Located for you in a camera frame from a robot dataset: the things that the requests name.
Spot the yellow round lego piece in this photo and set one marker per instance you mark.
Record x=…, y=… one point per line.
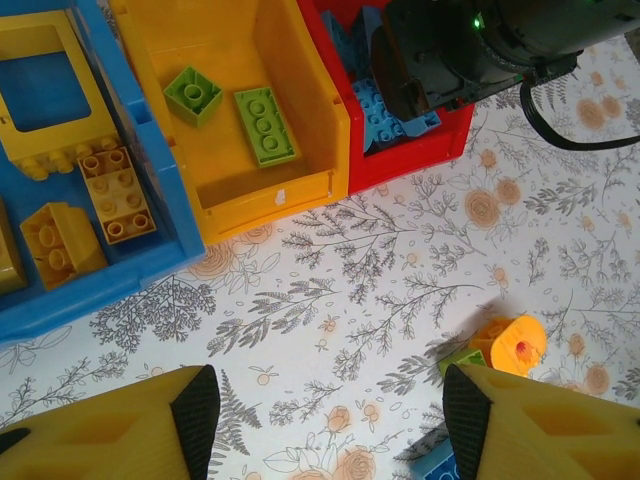
x=520, y=345

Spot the floral table cloth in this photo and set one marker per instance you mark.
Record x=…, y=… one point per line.
x=350, y=275

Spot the square yellow lego brick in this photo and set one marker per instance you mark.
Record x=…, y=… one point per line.
x=65, y=250

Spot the blue triangular lego brick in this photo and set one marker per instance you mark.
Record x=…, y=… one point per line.
x=367, y=40

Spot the long yellow lego brick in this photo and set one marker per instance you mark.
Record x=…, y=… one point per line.
x=120, y=200

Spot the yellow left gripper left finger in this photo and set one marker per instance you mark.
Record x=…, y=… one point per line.
x=100, y=440

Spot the blue plastic bin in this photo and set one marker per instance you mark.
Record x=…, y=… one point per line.
x=150, y=270

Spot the small green lego brick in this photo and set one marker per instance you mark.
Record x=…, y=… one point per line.
x=195, y=107
x=465, y=359

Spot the red plastic bin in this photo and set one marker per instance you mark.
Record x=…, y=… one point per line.
x=400, y=170

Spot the yellow plastic bin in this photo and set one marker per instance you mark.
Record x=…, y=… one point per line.
x=240, y=200

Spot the yellow lego window frame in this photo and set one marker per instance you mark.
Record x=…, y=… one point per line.
x=55, y=145

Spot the small teal lego brick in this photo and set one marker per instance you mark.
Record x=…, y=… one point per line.
x=336, y=37

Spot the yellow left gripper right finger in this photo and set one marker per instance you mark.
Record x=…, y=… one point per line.
x=550, y=435

